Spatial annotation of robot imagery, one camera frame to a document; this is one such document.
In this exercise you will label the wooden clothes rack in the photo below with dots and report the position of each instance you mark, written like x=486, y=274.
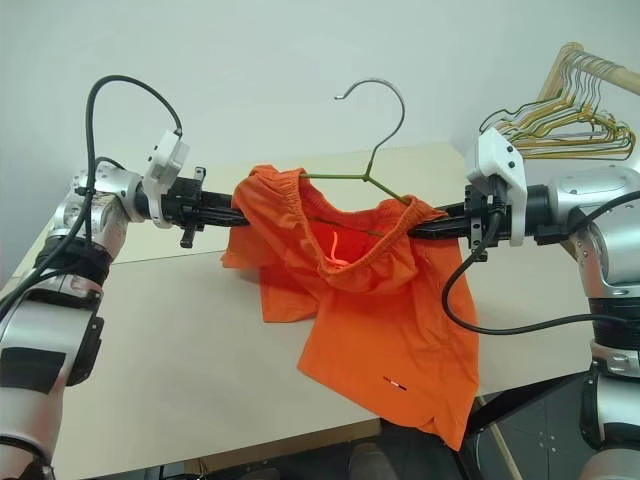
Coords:
x=625, y=75

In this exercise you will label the orange shorts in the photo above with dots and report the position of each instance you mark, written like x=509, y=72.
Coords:
x=380, y=340

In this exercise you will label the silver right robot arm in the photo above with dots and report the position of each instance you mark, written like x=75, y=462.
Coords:
x=600, y=190

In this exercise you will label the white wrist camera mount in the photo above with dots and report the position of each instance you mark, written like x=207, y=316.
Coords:
x=167, y=155
x=492, y=155

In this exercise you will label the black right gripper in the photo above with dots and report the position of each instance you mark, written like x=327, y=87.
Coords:
x=475, y=217

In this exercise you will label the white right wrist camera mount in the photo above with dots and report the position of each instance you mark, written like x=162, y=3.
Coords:
x=492, y=155

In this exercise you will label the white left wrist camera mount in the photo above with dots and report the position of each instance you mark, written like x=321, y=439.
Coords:
x=167, y=155

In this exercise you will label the black metal base plate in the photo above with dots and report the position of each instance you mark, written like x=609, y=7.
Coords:
x=540, y=415

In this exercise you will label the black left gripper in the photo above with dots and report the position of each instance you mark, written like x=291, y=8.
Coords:
x=186, y=200

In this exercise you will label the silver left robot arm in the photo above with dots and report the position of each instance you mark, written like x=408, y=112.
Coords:
x=30, y=325

